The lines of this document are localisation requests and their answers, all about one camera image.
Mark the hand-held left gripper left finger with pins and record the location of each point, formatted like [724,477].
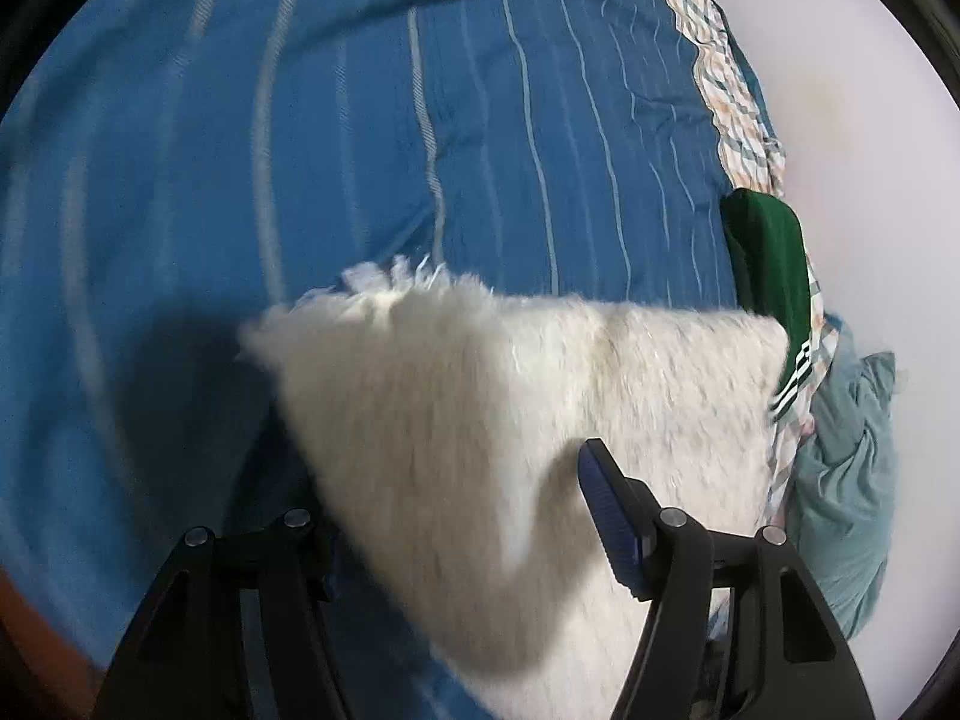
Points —
[300,551]

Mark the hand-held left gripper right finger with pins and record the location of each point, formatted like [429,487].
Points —
[611,517]

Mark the white fuzzy jacket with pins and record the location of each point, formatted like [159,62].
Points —
[450,427]

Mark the blue-grey quilt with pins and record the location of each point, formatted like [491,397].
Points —
[847,480]

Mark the folded green striped garment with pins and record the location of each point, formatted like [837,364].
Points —
[780,270]

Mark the blue striped plaid bedsheet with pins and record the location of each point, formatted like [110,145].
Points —
[300,127]

